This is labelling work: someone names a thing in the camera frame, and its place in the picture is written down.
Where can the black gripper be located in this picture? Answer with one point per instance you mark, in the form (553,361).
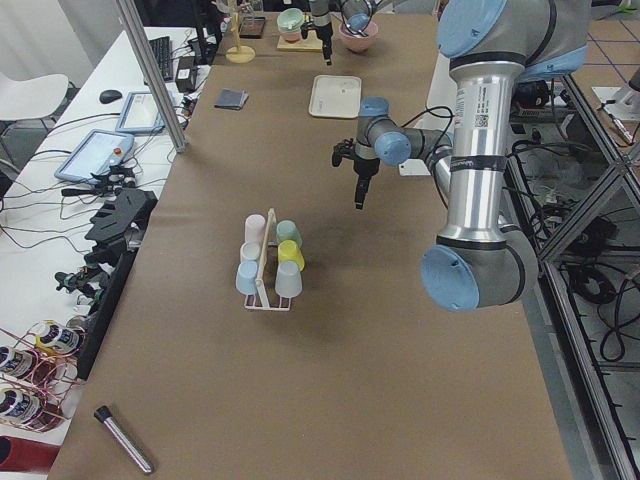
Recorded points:
(364,168)
(322,27)

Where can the cream tray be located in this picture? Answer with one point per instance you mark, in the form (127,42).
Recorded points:
(335,97)

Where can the green cup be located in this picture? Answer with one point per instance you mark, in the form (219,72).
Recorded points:
(288,230)

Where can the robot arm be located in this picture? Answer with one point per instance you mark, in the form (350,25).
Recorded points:
(479,260)
(355,16)

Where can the dark brown tray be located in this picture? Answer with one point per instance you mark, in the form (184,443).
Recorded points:
(252,28)

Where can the white cup rack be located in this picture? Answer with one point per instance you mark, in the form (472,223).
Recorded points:
(266,298)

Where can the yellow cup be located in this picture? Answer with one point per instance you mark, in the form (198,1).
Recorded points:
(289,250)

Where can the pink cup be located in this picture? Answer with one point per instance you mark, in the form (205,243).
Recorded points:
(254,228)

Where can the grey cup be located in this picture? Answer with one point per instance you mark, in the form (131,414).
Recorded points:
(288,283)

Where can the cream cup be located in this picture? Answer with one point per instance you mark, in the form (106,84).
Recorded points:
(250,251)

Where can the blue cup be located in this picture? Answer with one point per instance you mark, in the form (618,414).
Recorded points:
(246,275)

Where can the wooden cutting board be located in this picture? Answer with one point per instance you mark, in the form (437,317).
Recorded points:
(311,44)

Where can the pink bowl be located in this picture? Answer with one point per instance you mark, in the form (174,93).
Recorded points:
(359,43)

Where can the stacked green bowls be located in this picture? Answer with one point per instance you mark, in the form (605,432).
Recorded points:
(289,23)

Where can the wooden mug tree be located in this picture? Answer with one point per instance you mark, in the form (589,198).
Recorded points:
(239,53)

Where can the grey folded cloth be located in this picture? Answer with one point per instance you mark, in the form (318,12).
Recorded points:
(231,99)

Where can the black keyboard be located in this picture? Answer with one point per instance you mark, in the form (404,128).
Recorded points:
(161,48)

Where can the far teach pendant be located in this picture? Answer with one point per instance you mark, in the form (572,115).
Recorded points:
(139,115)

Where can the teach pendant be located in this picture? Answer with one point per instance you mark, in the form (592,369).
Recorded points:
(95,155)
(139,115)

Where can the black computer mouse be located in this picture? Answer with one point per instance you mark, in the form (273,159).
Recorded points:
(109,96)

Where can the black tool holder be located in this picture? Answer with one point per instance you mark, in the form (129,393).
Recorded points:
(111,221)

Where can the near teach pendant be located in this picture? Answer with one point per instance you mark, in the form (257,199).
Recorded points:
(95,155)

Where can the white chair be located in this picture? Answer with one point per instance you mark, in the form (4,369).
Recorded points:
(31,99)

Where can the metal cylinder black cap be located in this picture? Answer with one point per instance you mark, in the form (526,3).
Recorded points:
(140,459)

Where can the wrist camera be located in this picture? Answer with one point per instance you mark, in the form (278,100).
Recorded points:
(305,28)
(344,149)

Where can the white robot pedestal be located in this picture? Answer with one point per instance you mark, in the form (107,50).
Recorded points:
(440,103)

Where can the aluminium frame post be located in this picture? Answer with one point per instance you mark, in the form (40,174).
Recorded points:
(134,28)

